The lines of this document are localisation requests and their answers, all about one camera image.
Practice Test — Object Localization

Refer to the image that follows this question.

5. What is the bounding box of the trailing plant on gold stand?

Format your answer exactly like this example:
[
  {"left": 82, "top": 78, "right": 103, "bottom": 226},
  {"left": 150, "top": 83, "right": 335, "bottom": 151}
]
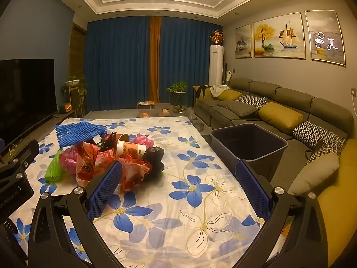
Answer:
[{"left": 63, "top": 73, "right": 88, "bottom": 118}]

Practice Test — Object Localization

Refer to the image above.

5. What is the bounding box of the blue foam net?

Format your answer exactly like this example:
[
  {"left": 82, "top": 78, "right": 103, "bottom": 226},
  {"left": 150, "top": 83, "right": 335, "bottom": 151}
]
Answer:
[{"left": 55, "top": 122, "right": 108, "bottom": 148}]

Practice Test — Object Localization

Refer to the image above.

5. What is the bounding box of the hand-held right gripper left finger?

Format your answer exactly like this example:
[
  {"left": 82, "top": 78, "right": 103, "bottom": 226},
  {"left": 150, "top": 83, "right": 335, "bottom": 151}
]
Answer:
[{"left": 27, "top": 160, "right": 125, "bottom": 268}]

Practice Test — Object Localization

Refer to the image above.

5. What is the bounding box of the blue curtain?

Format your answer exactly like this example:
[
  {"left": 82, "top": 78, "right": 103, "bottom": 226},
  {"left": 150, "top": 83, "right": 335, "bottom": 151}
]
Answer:
[
  {"left": 86, "top": 15, "right": 152, "bottom": 112},
  {"left": 159, "top": 16, "right": 224, "bottom": 108}
]

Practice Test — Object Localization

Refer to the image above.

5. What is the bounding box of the black plastic bag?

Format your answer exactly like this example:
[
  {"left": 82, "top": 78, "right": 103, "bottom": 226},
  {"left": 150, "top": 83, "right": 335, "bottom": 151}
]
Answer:
[{"left": 142, "top": 147, "right": 166, "bottom": 180}]

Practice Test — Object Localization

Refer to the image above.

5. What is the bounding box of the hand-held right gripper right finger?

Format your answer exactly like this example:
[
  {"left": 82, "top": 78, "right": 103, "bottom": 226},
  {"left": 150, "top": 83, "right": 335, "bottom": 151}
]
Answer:
[{"left": 235, "top": 159, "right": 332, "bottom": 268}]

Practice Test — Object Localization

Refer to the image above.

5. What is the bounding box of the orange printed paper cup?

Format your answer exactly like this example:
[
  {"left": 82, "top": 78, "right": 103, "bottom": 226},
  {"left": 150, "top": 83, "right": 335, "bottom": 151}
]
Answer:
[{"left": 115, "top": 141, "right": 151, "bottom": 161}]

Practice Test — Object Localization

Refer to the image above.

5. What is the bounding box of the blue floral tablecloth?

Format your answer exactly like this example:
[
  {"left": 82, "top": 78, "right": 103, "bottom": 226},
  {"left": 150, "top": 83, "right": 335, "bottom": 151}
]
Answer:
[{"left": 8, "top": 116, "right": 265, "bottom": 268}]

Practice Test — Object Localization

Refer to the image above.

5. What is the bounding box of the yellow leather cushion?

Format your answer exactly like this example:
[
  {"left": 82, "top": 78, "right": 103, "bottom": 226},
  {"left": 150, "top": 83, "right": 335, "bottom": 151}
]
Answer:
[{"left": 258, "top": 102, "right": 304, "bottom": 134}]

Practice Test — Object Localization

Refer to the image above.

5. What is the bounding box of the grey pillow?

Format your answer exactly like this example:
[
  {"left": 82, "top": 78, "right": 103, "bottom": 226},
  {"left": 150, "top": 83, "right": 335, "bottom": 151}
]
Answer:
[
  {"left": 287, "top": 153, "right": 340, "bottom": 196},
  {"left": 223, "top": 100, "right": 258, "bottom": 118}
]

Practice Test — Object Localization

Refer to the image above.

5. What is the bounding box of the green foam net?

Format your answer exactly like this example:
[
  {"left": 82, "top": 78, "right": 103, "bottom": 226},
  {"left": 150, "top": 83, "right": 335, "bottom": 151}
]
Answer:
[{"left": 45, "top": 149, "right": 67, "bottom": 183}]

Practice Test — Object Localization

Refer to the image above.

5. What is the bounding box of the small yellow cushion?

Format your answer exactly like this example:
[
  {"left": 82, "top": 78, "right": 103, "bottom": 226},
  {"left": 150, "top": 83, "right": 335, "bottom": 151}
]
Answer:
[{"left": 218, "top": 89, "right": 243, "bottom": 101}]

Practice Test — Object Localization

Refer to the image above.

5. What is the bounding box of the black white patterned pillow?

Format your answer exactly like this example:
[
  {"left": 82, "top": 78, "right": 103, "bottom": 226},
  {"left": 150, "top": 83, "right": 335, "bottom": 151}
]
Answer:
[
  {"left": 236, "top": 94, "right": 268, "bottom": 110},
  {"left": 293, "top": 121, "right": 346, "bottom": 150}
]

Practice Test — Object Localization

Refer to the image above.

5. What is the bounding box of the red gold flower ornament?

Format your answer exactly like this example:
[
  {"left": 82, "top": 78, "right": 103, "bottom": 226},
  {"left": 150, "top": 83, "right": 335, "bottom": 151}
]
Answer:
[{"left": 210, "top": 29, "right": 224, "bottom": 46}]

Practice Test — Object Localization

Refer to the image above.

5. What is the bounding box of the black garment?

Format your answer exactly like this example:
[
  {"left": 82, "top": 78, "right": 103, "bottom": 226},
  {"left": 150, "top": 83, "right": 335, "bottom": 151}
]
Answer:
[{"left": 194, "top": 85, "right": 212, "bottom": 99}]

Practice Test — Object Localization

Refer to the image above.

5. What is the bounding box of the pink plastic bag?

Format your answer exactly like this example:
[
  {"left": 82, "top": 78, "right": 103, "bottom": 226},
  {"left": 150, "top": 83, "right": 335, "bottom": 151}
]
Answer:
[
  {"left": 133, "top": 134, "right": 154, "bottom": 147},
  {"left": 59, "top": 147, "right": 84, "bottom": 175}
]

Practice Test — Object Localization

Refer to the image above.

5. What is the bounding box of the houndstooth pillow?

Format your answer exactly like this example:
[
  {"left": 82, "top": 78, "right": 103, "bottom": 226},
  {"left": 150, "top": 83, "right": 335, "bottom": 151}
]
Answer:
[{"left": 305, "top": 140, "right": 348, "bottom": 165}]

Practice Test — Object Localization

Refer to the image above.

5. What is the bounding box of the white standing air conditioner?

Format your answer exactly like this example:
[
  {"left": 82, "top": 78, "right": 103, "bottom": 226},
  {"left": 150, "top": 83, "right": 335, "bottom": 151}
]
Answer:
[{"left": 209, "top": 45, "right": 225, "bottom": 86}]

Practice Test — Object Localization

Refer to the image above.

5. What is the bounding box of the framed purple sky painting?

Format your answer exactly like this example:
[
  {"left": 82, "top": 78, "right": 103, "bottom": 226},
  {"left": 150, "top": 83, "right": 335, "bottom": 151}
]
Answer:
[{"left": 305, "top": 10, "right": 346, "bottom": 67}]

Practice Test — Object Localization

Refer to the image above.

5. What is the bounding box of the small framed landscape painting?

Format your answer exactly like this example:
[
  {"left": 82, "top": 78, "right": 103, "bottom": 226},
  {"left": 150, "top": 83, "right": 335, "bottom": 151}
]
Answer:
[{"left": 235, "top": 24, "right": 253, "bottom": 60}]

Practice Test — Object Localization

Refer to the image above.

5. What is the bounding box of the grey sectional sofa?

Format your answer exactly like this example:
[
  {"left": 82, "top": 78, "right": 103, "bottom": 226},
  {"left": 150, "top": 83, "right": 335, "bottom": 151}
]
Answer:
[{"left": 193, "top": 77, "right": 353, "bottom": 190}]

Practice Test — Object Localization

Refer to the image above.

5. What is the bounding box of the framed sailboat painting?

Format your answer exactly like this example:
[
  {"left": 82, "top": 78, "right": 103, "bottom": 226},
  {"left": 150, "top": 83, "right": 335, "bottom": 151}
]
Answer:
[{"left": 253, "top": 13, "right": 307, "bottom": 60}]

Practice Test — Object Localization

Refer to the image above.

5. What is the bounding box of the white cloth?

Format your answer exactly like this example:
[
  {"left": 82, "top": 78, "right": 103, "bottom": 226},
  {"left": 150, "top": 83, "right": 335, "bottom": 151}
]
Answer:
[{"left": 210, "top": 84, "right": 230, "bottom": 98}]

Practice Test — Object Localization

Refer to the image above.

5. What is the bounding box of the dark grey coffee table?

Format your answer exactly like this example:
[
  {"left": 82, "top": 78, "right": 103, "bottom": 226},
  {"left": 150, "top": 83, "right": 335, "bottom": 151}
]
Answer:
[{"left": 134, "top": 102, "right": 208, "bottom": 134}]

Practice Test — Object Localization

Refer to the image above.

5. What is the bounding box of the red orange plastic bag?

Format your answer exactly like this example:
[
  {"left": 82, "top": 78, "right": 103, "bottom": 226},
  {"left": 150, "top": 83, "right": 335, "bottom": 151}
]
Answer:
[{"left": 75, "top": 142, "right": 153, "bottom": 192}]

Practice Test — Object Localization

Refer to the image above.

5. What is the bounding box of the dark television stand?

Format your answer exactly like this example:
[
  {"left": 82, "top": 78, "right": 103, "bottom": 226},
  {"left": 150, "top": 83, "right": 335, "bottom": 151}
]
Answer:
[{"left": 0, "top": 109, "right": 77, "bottom": 168}]

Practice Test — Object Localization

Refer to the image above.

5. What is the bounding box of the flat printed box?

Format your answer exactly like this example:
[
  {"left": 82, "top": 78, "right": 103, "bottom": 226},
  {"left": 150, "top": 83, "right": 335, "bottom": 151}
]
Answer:
[{"left": 136, "top": 100, "right": 156, "bottom": 110}]

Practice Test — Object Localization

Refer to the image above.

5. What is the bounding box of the orange curtain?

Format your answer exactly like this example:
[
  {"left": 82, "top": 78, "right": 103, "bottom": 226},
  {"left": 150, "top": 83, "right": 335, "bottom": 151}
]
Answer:
[{"left": 149, "top": 15, "right": 162, "bottom": 104}]

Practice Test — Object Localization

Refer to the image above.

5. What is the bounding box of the black flat television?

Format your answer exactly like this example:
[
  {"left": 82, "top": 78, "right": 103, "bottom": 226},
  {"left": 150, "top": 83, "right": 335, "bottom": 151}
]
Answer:
[{"left": 0, "top": 59, "right": 55, "bottom": 153}]

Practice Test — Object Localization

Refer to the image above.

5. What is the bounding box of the dark grey plastic bin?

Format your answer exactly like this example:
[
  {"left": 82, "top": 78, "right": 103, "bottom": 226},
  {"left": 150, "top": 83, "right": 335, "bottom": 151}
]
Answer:
[{"left": 210, "top": 123, "right": 289, "bottom": 186}]

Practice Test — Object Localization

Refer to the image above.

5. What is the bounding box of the large yellow sofa cushion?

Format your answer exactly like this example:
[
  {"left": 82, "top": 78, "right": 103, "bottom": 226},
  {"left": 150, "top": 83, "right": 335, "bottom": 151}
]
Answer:
[{"left": 316, "top": 138, "right": 357, "bottom": 268}]

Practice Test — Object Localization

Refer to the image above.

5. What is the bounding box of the black crinkly wrapper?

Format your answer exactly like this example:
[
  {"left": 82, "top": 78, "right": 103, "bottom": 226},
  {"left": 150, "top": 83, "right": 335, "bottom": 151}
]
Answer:
[{"left": 96, "top": 131, "right": 118, "bottom": 153}]

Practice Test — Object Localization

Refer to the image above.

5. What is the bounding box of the potted plant dark green pot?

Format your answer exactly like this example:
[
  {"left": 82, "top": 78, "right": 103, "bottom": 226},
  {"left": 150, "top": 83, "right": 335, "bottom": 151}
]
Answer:
[{"left": 166, "top": 82, "right": 188, "bottom": 107}]

